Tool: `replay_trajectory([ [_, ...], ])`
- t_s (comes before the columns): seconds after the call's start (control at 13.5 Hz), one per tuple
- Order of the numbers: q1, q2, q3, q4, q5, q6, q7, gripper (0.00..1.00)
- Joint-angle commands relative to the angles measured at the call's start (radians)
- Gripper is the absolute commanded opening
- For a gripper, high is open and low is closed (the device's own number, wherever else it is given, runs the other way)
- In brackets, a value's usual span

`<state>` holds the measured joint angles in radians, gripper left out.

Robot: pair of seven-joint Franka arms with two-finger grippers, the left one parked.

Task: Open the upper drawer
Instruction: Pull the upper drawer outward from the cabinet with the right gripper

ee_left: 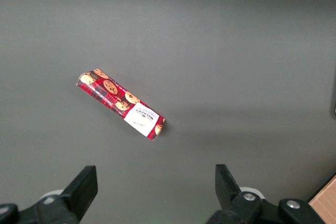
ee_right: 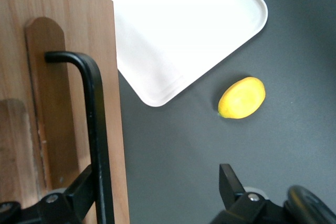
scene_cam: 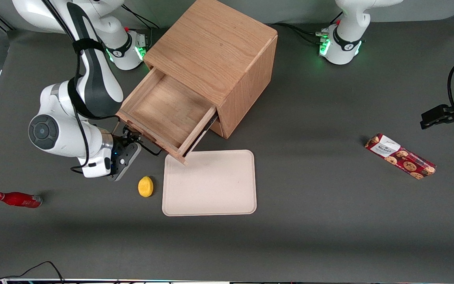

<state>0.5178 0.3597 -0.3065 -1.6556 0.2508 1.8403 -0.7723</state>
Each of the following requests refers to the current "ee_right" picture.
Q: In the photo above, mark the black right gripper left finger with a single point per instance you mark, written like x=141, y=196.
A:
x=60, y=208

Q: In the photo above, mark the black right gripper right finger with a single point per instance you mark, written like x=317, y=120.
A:
x=244, y=208

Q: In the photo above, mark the dark grey table mat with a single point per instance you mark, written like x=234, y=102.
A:
x=170, y=155

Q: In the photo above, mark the yellow lemon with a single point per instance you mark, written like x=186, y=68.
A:
x=242, y=98

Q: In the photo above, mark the beige plastic tray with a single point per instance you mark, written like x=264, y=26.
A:
x=183, y=24

